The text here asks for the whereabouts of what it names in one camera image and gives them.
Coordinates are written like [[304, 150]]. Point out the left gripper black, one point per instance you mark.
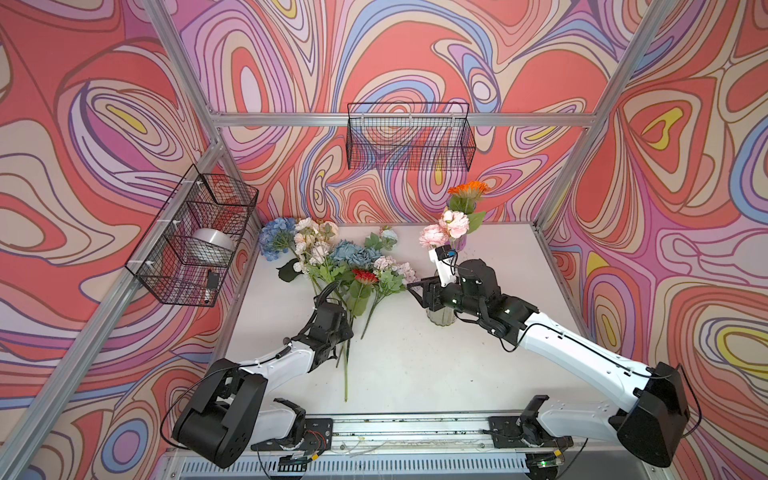
[[343, 325]]

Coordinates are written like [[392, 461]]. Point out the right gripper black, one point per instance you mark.
[[425, 283]]

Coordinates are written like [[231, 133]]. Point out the clear glass vase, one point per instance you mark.
[[442, 317]]

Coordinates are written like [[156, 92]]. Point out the pink peony flower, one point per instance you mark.
[[451, 224]]

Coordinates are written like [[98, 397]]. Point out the cream white flower spray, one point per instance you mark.
[[314, 243]]

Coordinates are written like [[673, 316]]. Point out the orange gerbera flower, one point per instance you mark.
[[466, 198]]

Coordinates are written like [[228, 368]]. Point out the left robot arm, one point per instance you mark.
[[225, 415]]

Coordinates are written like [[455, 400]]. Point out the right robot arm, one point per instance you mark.
[[644, 409]]

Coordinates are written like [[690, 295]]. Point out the purple glass vase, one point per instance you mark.
[[458, 244]]

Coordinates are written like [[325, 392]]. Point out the lilac pink hydrangea stem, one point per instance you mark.
[[392, 279]]

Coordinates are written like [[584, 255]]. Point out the red gerbera flower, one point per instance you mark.
[[358, 295]]

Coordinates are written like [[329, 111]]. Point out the blue hydrangea flower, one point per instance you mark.
[[277, 237]]

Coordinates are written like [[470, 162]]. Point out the white tape roll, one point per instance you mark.
[[211, 247]]

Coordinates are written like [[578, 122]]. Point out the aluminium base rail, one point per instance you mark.
[[422, 446]]

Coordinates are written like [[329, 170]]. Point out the black wire basket back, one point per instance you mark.
[[410, 136]]

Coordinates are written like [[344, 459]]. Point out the black wire basket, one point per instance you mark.
[[410, 136], [201, 226]]

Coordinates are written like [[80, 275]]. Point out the black wire basket left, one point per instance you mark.
[[201, 226]]

